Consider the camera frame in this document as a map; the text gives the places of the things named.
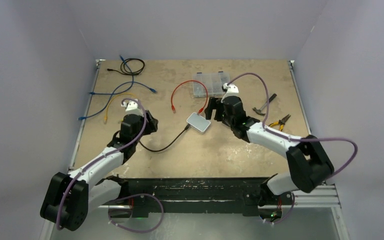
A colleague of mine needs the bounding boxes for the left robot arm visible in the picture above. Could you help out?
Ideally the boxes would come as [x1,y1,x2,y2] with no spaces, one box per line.
[39,110,159,231]

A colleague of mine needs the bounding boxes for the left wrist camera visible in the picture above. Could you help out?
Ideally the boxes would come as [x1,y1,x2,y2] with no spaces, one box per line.
[120,98,142,112]

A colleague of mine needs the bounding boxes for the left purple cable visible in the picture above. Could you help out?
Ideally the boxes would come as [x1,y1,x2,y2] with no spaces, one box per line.
[55,97,164,234]

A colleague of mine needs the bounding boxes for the white network switch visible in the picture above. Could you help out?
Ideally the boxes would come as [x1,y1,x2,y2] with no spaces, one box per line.
[186,112,211,134]

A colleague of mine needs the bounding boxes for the red ethernet cable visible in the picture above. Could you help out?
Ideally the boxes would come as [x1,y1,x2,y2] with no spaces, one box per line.
[170,80,209,116]

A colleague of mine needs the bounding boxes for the short blue ethernet cable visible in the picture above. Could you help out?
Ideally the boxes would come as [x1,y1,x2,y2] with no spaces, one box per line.
[89,54,135,97]

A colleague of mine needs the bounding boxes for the black mounting base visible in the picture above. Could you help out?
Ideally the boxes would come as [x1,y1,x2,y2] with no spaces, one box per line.
[106,176,303,218]

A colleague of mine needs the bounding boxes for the purple cable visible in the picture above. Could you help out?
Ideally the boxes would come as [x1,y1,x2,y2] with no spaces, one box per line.
[55,97,164,234]
[225,72,359,226]

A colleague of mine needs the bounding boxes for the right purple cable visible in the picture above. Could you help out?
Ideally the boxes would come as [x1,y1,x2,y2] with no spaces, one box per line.
[225,72,359,226]

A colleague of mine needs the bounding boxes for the yellow ethernet cable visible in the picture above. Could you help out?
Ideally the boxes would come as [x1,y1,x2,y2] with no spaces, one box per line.
[103,92,139,125]

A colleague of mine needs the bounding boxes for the long blue ethernet cable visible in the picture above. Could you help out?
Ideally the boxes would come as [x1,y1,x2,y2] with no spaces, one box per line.
[77,80,158,121]

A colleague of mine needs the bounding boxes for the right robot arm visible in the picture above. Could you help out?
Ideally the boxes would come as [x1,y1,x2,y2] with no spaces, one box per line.
[204,96,335,207]

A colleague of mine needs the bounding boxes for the yellow handled pliers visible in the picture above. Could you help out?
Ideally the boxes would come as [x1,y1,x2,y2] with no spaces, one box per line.
[268,114,291,132]

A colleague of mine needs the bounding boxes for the hammer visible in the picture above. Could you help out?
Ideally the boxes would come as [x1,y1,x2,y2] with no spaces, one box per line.
[252,93,277,116]

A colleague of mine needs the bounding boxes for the clear plastic organizer box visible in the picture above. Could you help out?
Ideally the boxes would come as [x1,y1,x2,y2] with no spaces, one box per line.
[192,71,230,98]

